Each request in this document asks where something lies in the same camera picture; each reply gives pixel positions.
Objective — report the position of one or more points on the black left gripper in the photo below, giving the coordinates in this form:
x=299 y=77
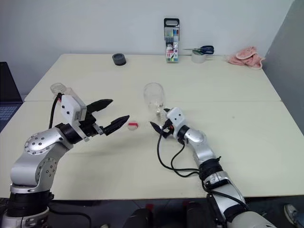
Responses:
x=89 y=128

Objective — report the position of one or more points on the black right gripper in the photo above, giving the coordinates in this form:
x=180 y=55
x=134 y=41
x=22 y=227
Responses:
x=167 y=130

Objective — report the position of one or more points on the clear plastic bottle red stripe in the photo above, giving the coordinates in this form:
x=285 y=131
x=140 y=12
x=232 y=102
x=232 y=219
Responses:
x=58 y=89

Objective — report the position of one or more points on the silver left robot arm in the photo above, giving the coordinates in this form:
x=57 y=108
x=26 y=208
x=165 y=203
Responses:
x=38 y=145

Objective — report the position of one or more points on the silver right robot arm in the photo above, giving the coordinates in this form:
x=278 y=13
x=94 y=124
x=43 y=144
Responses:
x=202 y=152

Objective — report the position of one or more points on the white bottle cap red stripe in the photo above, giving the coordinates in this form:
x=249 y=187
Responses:
x=133 y=127

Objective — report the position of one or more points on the marker pen pack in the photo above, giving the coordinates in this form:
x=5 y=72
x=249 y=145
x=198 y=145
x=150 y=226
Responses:
x=171 y=47

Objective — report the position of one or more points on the dark rounded shape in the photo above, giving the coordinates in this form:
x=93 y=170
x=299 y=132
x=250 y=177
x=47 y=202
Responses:
x=140 y=217

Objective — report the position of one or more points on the pink cloth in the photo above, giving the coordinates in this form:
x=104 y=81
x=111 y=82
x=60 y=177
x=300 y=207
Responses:
x=247 y=58

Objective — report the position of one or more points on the grey partition panel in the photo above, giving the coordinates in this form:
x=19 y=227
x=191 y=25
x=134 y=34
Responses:
x=287 y=59

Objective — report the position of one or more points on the grey sneaker shoe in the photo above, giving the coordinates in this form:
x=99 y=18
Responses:
x=290 y=212

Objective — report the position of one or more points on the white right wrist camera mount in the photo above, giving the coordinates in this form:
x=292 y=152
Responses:
x=177 y=117

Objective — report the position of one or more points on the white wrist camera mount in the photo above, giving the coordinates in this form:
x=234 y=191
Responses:
x=177 y=117
x=70 y=105

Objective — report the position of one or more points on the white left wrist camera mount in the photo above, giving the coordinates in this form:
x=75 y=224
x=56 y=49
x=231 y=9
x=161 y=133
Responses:
x=70 y=105

